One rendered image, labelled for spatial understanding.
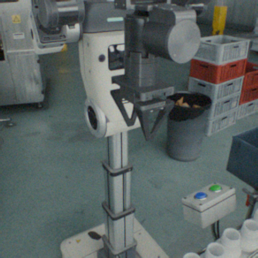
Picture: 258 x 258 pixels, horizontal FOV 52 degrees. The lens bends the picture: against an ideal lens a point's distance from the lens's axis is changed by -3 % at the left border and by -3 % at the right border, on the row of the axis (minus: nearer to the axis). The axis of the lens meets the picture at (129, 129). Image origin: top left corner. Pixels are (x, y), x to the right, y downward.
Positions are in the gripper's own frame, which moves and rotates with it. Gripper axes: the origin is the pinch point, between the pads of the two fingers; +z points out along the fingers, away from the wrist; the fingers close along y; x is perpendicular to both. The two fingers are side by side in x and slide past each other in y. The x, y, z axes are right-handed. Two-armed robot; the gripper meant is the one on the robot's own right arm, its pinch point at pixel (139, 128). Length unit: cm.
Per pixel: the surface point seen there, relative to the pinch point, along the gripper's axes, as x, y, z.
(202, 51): 205, -180, 40
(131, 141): 122, -195, 139
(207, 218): 20.4, 3.5, 31.4
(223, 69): 220, -158, 57
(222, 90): 223, -158, 83
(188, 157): 150, -129, 133
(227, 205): 28.8, 3.4, 31.2
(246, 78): 281, -168, 79
